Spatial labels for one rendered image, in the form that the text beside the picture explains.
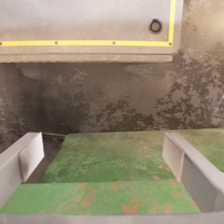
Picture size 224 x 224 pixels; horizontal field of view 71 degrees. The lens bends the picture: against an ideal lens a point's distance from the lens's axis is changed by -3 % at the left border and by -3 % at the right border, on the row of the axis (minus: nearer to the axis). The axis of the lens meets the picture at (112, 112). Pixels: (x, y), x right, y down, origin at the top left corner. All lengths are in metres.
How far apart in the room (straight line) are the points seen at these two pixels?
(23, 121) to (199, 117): 0.93
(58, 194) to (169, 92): 0.69
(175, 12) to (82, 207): 0.52
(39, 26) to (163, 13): 0.34
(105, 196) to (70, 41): 0.40
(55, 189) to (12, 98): 0.65
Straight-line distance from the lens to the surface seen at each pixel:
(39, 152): 0.17
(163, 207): 0.34
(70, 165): 0.60
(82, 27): 0.50
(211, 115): 1.00
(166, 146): 0.16
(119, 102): 0.82
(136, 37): 0.49
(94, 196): 0.35
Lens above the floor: 0.80
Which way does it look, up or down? 75 degrees down
